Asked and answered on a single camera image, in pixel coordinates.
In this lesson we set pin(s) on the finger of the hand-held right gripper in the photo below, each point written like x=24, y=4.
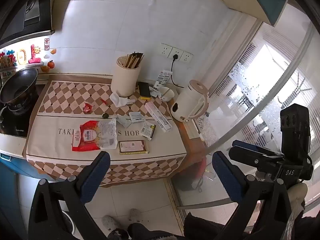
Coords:
x=255, y=158
x=250, y=147

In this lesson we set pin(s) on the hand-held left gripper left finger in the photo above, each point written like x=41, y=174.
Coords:
x=96, y=177

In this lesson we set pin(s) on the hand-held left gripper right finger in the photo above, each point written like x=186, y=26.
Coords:
x=225, y=177

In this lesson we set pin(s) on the white tissue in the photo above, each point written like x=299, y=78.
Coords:
x=120, y=100

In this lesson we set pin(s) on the person's right forearm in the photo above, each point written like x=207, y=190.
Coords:
x=297, y=195

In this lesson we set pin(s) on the red and white sugar bag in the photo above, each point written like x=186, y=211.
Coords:
x=92, y=136

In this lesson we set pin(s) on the grey slipper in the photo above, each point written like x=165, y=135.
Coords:
x=109, y=222
x=134, y=215

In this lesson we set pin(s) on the flat pink package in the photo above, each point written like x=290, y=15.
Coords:
x=132, y=147

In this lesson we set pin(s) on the dark fleece clothing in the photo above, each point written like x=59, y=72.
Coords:
x=205, y=226

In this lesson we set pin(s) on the torn white sachet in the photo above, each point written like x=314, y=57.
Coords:
x=123, y=121

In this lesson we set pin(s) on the frosted glass sliding door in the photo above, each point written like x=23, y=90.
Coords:
x=262, y=80

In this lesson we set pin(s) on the person's dark trouser leg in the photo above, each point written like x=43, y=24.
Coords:
x=140, y=231

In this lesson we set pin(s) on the small green and white box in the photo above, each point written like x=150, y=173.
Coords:
x=148, y=130

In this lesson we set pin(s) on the crumpled red wrapper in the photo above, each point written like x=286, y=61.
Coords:
x=87, y=107

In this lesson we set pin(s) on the small red stick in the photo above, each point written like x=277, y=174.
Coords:
x=104, y=102

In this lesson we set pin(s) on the clear plastic bag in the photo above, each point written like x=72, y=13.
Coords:
x=293, y=226

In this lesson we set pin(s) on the cream electric kettle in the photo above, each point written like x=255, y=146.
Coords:
x=185, y=102

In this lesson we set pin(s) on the checked beige tablecloth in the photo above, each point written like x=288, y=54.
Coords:
x=62, y=105

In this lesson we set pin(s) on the blue cabinet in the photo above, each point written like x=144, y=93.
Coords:
x=10, y=170

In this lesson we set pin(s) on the long white carton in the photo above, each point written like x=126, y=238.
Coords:
x=158, y=117

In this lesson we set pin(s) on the black cooktop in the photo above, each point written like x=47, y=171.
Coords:
x=15, y=122

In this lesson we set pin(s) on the white bowl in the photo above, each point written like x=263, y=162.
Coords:
x=166, y=94

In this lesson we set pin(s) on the black and yellow sponge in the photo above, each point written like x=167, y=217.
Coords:
x=144, y=90

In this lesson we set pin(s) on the cream chopstick holder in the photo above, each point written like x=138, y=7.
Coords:
x=123, y=80

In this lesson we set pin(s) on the small white packet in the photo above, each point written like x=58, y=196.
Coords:
x=153, y=91

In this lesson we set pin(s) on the tall white paper packet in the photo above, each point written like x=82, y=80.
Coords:
x=162, y=78

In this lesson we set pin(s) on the black wok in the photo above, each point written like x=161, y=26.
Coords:
x=18, y=85

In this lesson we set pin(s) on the bundle of wooden chopsticks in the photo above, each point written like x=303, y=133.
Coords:
x=133, y=60

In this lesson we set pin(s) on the black range hood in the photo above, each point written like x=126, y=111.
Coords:
x=25, y=7

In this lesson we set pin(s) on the white wall socket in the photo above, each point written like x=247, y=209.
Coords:
x=165, y=50
x=187, y=56
x=178, y=52

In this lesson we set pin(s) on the colourful wall stickers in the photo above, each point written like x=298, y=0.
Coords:
x=32, y=55

